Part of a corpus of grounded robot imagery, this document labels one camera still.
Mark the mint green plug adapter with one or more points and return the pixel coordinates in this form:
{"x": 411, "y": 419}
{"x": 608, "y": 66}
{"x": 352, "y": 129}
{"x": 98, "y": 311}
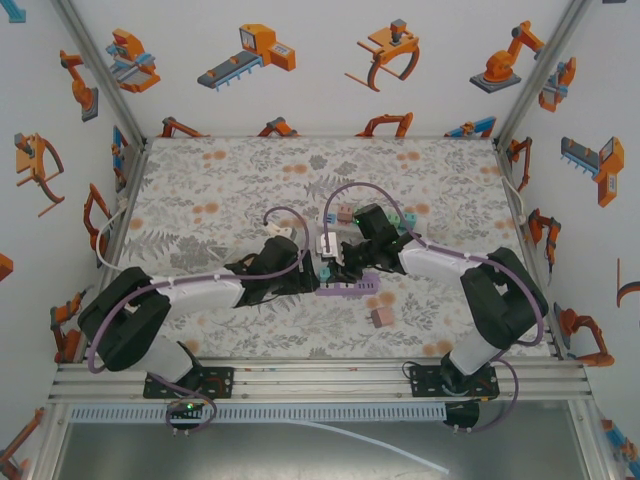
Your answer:
{"x": 393, "y": 221}

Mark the aluminium frame post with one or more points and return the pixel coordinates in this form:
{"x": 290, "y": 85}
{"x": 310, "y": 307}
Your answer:
{"x": 540, "y": 75}
{"x": 102, "y": 75}

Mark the floral table cloth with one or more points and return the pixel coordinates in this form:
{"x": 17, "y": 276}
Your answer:
{"x": 225, "y": 175}

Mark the grey metal panel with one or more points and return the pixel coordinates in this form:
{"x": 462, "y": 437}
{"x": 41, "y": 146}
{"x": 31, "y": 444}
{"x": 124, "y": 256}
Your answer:
{"x": 200, "y": 455}

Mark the purple power strip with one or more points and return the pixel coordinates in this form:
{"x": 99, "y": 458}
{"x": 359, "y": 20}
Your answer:
{"x": 350, "y": 291}

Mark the white plastic tube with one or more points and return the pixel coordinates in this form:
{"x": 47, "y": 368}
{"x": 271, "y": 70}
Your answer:
{"x": 380, "y": 442}

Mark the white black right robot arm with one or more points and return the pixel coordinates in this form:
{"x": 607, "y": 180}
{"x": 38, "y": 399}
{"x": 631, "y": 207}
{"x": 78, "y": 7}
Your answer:
{"x": 430, "y": 262}

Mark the black controller board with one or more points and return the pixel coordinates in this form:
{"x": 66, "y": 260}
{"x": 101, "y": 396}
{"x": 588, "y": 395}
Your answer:
{"x": 187, "y": 407}
{"x": 462, "y": 415}

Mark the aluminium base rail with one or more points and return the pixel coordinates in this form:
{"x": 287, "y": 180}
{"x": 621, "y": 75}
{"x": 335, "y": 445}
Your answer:
{"x": 320, "y": 380}

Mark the teal USB plug adapter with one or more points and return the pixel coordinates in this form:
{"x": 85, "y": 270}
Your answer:
{"x": 410, "y": 219}

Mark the pink plug adapter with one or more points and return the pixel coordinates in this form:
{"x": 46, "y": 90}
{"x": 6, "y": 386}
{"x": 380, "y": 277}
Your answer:
{"x": 382, "y": 317}
{"x": 344, "y": 213}

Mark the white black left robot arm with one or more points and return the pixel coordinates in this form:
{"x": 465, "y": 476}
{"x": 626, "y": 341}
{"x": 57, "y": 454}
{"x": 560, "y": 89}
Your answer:
{"x": 200, "y": 292}

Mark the aluminium side rail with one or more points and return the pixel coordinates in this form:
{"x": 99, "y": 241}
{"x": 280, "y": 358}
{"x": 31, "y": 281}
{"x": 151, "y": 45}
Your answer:
{"x": 554, "y": 340}
{"x": 134, "y": 170}

